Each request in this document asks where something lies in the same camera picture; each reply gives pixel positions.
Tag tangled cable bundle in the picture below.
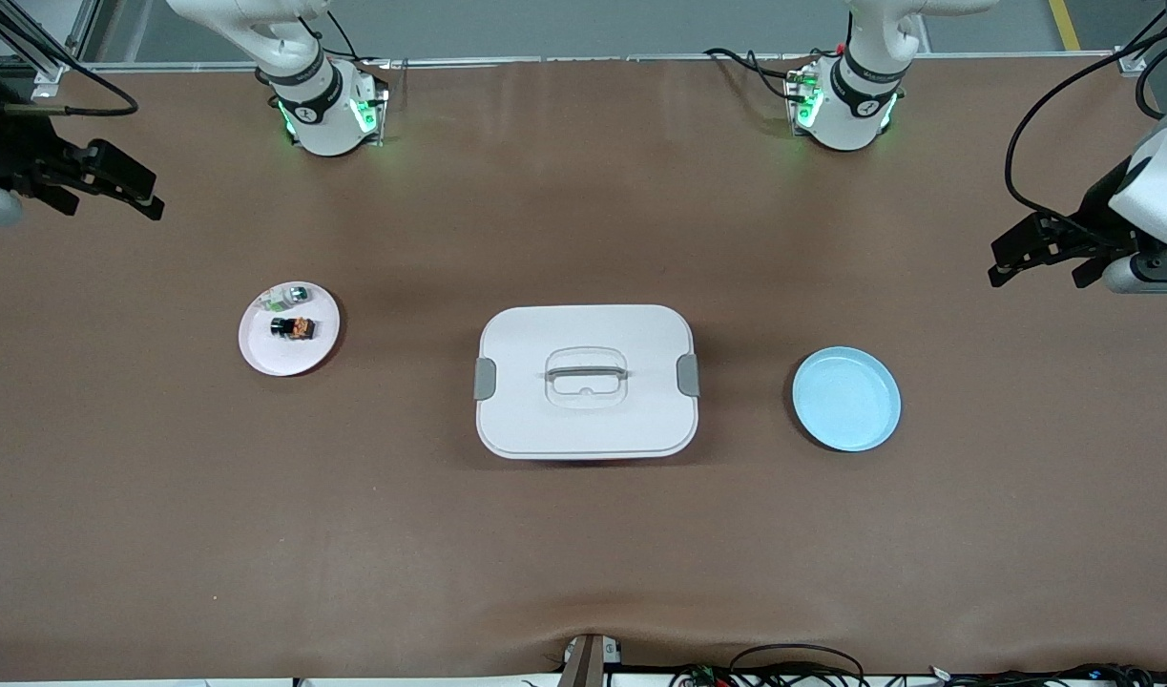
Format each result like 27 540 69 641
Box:
669 663 1167 687

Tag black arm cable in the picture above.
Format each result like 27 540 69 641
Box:
0 33 140 117
1005 10 1167 239

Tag aluminium table frame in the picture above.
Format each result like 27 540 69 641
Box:
0 0 1167 96

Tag brown table mat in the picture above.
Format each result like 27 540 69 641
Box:
0 55 1167 683

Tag black cable loop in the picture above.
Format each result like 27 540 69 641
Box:
729 644 865 687

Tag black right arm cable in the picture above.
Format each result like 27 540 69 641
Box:
0 33 140 117

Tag pink round plate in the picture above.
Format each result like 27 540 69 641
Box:
238 281 342 377

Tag white lidded storage box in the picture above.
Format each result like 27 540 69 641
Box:
474 304 700 461

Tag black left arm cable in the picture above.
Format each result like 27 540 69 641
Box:
1005 10 1167 239

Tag light blue round plate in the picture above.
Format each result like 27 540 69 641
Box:
792 346 902 452

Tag metal edge bracket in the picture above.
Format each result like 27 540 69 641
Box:
559 635 622 687

